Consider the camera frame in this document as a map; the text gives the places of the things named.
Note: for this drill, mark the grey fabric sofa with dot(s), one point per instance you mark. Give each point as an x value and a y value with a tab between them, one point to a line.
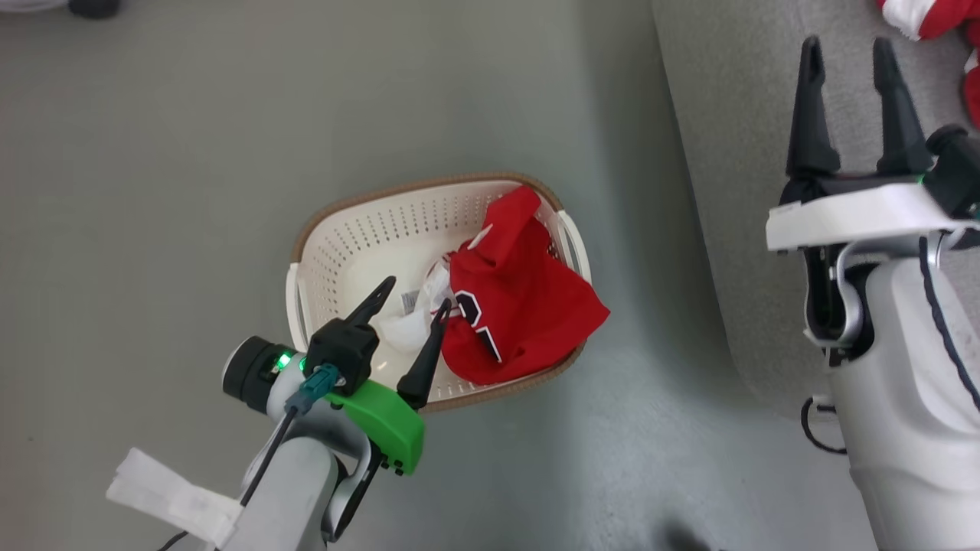
727	115

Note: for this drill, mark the black round object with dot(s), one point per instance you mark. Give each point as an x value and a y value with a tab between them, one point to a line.
93	8

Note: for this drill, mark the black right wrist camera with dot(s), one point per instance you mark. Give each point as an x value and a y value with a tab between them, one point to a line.
957	168

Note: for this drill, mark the red and white garment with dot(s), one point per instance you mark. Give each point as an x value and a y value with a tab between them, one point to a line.
945	15

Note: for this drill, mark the white cloth wrap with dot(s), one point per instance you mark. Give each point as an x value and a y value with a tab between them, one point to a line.
168	493

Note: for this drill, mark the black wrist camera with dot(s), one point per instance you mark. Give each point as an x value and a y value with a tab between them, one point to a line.
249	375
957	168

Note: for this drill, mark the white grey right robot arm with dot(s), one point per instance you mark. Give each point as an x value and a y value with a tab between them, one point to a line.
903	383

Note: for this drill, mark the white garment with label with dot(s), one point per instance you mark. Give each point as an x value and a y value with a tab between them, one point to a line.
406	329

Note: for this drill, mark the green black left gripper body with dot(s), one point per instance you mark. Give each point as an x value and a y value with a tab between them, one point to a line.
390	428

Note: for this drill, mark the red numbered jersey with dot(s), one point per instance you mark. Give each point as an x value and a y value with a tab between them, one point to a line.
528	306

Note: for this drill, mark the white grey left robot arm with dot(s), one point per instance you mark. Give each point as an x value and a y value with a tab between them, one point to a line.
291	490

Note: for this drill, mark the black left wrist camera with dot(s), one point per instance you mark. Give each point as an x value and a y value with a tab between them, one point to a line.
249	375

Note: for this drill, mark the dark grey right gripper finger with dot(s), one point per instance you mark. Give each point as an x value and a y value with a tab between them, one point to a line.
811	115
899	122

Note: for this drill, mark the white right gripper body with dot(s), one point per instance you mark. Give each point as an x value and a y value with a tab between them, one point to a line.
850	214

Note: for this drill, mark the cream perforated laundry basket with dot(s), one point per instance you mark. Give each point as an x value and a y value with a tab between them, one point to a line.
367	237

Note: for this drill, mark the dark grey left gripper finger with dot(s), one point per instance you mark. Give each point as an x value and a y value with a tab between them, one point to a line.
371	304
425	367

